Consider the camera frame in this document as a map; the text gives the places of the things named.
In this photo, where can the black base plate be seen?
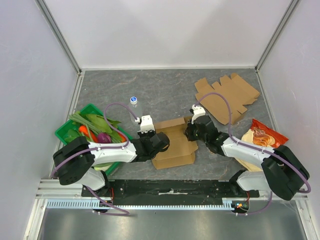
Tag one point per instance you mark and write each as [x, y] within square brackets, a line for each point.
[129, 192]

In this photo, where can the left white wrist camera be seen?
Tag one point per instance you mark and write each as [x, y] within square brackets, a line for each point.
[145, 123]

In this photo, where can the orange carrot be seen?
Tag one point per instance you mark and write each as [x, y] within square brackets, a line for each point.
[86, 132]

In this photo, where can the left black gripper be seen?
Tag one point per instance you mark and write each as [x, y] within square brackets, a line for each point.
[142, 135]

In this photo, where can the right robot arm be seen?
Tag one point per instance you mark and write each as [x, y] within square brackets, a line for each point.
[280, 170]

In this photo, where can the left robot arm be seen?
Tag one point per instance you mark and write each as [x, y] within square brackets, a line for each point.
[75, 162]

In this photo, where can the brown cardboard box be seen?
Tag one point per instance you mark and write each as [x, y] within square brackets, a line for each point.
[180, 151]

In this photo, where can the clear plastic water bottle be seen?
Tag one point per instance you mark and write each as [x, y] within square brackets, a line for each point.
[135, 106]

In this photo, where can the green leafy vegetable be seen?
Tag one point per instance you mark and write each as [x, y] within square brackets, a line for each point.
[100, 122]

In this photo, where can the red snack bag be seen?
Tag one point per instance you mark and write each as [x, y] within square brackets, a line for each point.
[262, 135]

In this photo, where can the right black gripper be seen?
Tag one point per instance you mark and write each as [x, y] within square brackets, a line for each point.
[191, 129]

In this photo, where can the green plastic basket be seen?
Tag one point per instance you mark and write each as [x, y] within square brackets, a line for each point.
[93, 118]

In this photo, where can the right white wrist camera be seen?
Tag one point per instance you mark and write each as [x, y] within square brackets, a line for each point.
[197, 111]

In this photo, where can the beige cassava chips bag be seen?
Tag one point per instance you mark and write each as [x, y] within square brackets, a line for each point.
[249, 159]

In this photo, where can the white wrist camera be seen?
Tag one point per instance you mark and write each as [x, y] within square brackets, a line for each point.
[145, 123]
[197, 111]

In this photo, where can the green long beans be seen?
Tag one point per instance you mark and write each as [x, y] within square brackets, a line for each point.
[82, 122]

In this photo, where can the grey cable duct rail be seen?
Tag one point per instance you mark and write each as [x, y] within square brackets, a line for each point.
[226, 205]

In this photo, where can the purple onion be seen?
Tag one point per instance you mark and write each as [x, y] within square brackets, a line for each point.
[104, 138]

